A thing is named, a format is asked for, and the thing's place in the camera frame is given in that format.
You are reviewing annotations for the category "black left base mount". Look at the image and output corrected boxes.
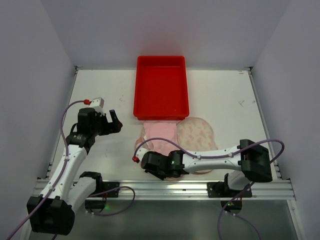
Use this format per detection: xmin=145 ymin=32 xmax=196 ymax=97
xmin=84 ymin=181 xmax=120 ymax=213

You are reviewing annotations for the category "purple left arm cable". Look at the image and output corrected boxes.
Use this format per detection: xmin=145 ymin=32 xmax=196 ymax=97
xmin=7 ymin=98 xmax=136 ymax=240

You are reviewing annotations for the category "pink tulip mesh laundry bag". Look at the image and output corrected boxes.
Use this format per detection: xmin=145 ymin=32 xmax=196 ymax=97
xmin=164 ymin=116 xmax=218 ymax=182

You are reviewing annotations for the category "pink bra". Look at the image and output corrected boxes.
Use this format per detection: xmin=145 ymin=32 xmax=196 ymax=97
xmin=135 ymin=122 xmax=179 ymax=156

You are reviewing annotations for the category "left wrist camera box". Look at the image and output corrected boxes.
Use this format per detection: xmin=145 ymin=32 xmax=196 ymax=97
xmin=89 ymin=97 xmax=104 ymax=112

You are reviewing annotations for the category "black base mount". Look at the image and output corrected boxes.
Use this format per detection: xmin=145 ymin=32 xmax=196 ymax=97
xmin=84 ymin=181 xmax=120 ymax=213
xmin=206 ymin=174 xmax=253 ymax=214

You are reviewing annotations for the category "aluminium mounting rail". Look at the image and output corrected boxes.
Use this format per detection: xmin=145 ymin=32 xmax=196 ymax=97
xmin=32 ymin=180 xmax=295 ymax=201

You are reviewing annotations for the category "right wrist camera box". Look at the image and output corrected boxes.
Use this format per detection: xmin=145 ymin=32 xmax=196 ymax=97
xmin=132 ymin=147 xmax=148 ymax=164

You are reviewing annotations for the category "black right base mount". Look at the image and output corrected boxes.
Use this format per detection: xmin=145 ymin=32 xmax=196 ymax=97
xmin=206 ymin=174 xmax=253 ymax=214

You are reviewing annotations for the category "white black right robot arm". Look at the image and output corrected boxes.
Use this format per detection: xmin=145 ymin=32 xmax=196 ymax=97
xmin=132 ymin=139 xmax=273 ymax=197

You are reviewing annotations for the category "red plastic tray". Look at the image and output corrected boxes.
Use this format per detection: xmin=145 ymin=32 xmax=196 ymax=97
xmin=133 ymin=55 xmax=190 ymax=121

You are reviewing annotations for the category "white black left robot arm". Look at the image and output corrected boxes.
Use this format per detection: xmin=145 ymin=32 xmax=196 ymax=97
xmin=26 ymin=106 xmax=123 ymax=236

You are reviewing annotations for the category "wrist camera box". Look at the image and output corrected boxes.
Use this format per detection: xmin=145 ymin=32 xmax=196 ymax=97
xmin=132 ymin=147 xmax=148 ymax=164
xmin=89 ymin=97 xmax=104 ymax=112

